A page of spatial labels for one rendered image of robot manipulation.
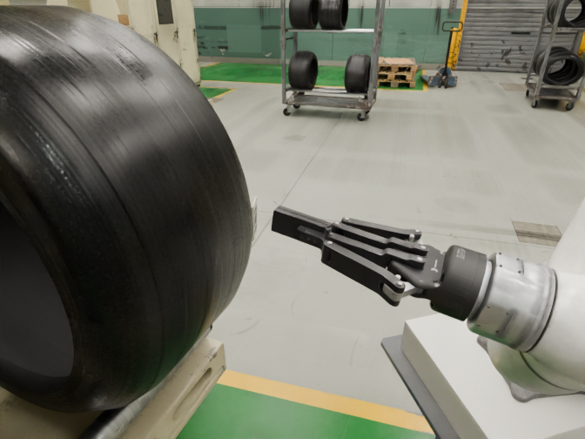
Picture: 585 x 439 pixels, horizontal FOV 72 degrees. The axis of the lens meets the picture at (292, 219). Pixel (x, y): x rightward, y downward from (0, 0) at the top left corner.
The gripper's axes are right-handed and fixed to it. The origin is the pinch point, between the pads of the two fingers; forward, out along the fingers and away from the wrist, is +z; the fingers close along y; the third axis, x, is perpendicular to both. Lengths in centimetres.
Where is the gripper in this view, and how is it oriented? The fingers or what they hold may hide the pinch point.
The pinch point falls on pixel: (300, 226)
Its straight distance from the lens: 48.4
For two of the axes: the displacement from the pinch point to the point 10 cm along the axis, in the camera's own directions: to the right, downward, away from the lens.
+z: -9.1, -3.2, 2.8
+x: -1.4, 8.5, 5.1
